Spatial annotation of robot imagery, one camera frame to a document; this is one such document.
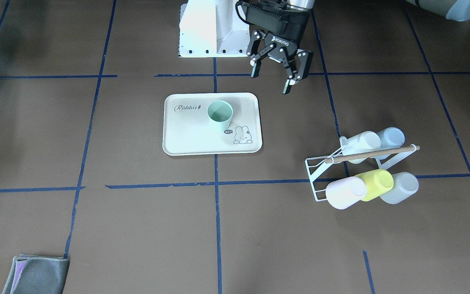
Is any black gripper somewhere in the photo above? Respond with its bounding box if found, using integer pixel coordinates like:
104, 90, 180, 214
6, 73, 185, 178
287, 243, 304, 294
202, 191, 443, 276
235, 0, 314, 94

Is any green cup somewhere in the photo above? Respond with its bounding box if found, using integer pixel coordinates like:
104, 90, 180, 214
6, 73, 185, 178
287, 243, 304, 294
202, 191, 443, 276
207, 100, 234, 132

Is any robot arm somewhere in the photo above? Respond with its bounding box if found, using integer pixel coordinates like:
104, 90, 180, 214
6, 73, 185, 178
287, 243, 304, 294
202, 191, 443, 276
233, 0, 470, 94

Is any cream rabbit tray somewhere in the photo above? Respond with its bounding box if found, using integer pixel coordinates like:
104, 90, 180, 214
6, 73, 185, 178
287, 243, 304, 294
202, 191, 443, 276
162, 92, 263, 156

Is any beige cup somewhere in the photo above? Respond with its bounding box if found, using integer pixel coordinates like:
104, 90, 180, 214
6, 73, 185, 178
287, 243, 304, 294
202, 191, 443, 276
339, 131, 381, 156

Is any blue cup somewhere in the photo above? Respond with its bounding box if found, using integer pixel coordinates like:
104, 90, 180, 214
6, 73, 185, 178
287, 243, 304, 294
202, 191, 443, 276
377, 127, 405, 149

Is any pink cup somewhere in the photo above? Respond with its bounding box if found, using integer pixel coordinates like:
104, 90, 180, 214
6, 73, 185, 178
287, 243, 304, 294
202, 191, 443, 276
325, 176, 367, 210

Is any yellow cup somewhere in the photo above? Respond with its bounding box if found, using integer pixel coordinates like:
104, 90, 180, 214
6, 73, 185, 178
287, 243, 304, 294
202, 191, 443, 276
355, 169, 394, 202

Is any grey cup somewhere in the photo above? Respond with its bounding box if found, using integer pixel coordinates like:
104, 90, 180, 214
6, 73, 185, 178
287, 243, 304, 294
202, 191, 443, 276
380, 172, 419, 205

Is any grey folded cloth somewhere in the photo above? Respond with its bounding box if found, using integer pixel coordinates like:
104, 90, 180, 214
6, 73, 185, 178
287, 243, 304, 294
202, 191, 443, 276
2, 254, 70, 294

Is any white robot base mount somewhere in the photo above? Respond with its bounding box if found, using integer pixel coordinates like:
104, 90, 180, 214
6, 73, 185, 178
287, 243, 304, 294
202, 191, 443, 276
178, 0, 250, 58

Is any white wire cup rack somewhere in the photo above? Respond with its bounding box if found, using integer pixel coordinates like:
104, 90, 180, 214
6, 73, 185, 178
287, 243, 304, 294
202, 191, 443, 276
305, 142, 420, 202

